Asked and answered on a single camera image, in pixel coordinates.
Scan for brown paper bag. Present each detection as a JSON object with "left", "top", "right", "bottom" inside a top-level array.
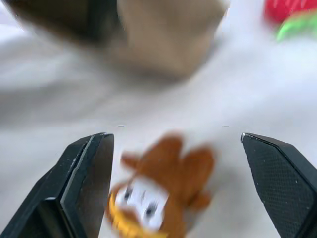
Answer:
[{"left": 4, "top": 0, "right": 230, "bottom": 81}]

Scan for red and green plush toy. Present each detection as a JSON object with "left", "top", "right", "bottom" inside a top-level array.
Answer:
[{"left": 264, "top": 0, "right": 317, "bottom": 43}]

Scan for brown plush toy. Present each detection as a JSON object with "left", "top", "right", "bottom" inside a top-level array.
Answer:
[{"left": 105, "top": 132, "right": 215, "bottom": 238}]

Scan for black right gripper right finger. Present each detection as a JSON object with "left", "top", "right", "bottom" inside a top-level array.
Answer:
[{"left": 240, "top": 132, "right": 317, "bottom": 238}]

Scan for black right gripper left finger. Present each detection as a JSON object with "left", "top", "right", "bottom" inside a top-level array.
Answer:
[{"left": 0, "top": 132, "right": 115, "bottom": 238}]

